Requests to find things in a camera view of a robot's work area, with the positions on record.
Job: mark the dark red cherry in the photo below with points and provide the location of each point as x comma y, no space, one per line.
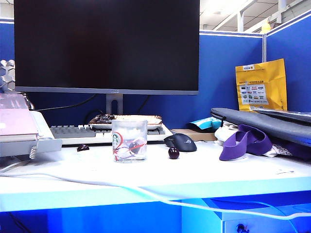
173,153
133,148
82,148

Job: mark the printed clear glass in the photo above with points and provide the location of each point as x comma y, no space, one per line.
128,132

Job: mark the brown patterned plate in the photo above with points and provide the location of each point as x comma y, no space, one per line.
151,121

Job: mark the black computer mouse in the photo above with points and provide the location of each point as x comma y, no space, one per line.
182,143

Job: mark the brown cardboard box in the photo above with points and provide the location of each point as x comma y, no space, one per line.
194,134

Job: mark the grey monitor stand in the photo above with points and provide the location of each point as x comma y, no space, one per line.
109,102

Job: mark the purple elastic band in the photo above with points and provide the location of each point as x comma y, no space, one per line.
230,150

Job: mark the white and grey keyboard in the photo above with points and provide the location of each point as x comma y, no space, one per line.
73,132

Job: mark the black computer monitor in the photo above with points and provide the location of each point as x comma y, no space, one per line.
107,43

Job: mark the grey laptop sleeve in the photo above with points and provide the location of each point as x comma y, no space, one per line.
255,121

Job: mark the white and grey desk phone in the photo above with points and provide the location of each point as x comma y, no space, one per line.
46,145

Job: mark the white drawer cabinet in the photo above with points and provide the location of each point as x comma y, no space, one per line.
201,223

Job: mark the yellow printed bag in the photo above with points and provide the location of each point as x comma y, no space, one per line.
274,80

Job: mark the patterned white cloth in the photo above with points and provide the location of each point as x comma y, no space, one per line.
281,150

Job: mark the silver laptop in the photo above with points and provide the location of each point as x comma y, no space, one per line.
286,114

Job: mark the drawer lock with key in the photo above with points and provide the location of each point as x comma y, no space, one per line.
241,228

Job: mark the thin small stem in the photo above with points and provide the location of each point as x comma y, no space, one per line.
285,172

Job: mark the narrow blue partition panel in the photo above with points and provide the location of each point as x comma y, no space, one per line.
298,60

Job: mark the white hexagon ornament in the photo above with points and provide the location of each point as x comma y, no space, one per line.
7,72

